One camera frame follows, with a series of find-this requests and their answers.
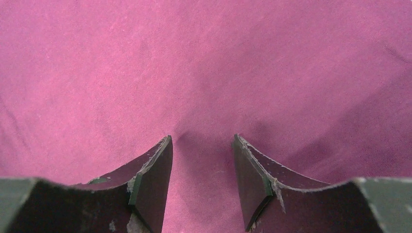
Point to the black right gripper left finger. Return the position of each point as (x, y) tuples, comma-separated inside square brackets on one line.
[(130, 199)]

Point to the maroon cloth wrap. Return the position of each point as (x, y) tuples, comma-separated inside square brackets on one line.
[(322, 86)]

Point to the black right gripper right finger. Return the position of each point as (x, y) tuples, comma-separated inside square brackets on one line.
[(276, 199)]

